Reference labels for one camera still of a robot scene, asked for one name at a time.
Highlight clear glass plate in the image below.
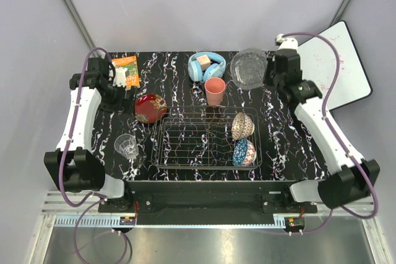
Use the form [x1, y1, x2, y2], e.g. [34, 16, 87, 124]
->
[230, 48, 267, 90]

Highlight brown patterned ceramic bowl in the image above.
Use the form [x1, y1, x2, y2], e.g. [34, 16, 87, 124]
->
[231, 112, 255, 140]

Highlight wire dish rack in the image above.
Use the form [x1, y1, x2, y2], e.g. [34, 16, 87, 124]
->
[152, 106, 262, 171]

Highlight blue patterned bowl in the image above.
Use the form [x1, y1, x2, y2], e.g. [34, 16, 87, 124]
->
[233, 138, 257, 167]

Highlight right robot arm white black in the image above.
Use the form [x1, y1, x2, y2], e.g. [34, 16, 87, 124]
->
[264, 49, 380, 213]

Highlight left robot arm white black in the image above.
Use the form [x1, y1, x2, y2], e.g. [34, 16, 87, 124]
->
[44, 56, 134, 212]

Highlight red floral lacquer bowl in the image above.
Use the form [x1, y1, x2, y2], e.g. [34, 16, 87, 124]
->
[134, 93, 168, 124]

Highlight orange green book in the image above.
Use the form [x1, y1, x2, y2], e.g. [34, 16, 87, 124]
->
[112, 56, 140, 90]

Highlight clear drinking glass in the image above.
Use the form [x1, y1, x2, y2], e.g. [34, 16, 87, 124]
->
[114, 134, 139, 160]

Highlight light blue headphones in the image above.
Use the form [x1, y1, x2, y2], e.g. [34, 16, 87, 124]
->
[187, 52, 226, 82]

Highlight pink plastic cup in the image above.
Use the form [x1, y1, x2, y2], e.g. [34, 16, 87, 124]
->
[204, 77, 226, 106]

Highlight small pink cube box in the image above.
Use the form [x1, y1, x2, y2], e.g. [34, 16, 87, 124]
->
[196, 54, 211, 71]

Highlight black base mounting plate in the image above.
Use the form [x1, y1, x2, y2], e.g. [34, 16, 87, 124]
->
[98, 181, 317, 226]

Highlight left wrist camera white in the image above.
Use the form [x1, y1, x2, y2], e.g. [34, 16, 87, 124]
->
[113, 67, 129, 87]

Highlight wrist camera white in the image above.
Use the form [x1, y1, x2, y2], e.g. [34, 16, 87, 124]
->
[275, 34, 298, 51]
[113, 67, 129, 87]

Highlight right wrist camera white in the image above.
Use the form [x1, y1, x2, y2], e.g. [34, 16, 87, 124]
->
[275, 34, 298, 51]

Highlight white board black frame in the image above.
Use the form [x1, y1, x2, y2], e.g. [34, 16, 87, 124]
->
[298, 21, 372, 110]

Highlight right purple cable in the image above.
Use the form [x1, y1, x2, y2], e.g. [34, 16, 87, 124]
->
[256, 32, 380, 236]

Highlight purple cable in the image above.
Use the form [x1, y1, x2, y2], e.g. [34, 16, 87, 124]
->
[256, 32, 380, 236]
[58, 47, 132, 262]

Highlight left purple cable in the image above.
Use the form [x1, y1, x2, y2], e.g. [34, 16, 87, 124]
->
[58, 47, 132, 262]

